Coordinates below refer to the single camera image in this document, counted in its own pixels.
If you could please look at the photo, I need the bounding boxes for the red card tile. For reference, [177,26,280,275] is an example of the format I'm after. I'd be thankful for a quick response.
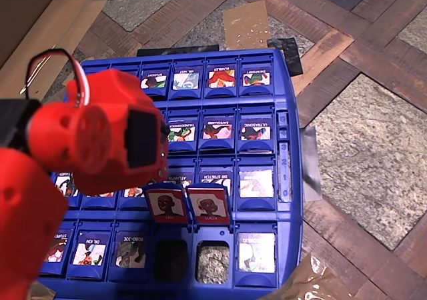
[142,182,189,226]
[185,183,234,227]

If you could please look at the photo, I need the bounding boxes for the Thundershock flip tile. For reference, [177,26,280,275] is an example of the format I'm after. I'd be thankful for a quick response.
[165,108,199,154]

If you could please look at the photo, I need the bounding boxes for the Spright flip tile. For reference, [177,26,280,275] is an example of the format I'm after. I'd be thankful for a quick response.
[139,62,171,101]

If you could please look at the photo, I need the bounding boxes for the Robo-Joe flip tile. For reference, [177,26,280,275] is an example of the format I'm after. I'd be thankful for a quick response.
[108,221,151,283]

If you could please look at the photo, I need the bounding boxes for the Mr Mist flip tile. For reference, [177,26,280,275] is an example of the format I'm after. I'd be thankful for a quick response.
[168,59,203,100]

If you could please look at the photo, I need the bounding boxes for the Rumbler flip tile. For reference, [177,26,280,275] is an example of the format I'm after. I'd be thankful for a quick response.
[203,58,238,98]

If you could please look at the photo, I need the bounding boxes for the blue character flip tile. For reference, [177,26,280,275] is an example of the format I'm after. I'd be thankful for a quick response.
[234,223,278,287]
[236,159,277,211]

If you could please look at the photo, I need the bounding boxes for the Swapshift flip tile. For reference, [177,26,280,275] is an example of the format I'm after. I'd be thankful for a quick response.
[238,57,274,97]

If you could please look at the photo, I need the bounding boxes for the black tape piece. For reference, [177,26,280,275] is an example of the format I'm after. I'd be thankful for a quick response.
[266,37,304,77]
[136,44,220,58]

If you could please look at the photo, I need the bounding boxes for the brown cardboard box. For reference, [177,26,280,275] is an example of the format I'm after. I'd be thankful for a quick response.
[0,0,121,101]

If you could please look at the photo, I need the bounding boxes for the tan packing tape piece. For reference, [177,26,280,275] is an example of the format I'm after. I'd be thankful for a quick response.
[30,280,56,300]
[222,0,271,51]
[260,253,355,300]

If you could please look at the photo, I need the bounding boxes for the blue guess who game board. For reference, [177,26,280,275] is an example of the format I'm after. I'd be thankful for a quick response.
[38,48,304,300]

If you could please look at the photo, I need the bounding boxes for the red white black servo cable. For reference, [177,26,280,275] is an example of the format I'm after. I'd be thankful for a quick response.
[19,48,91,109]

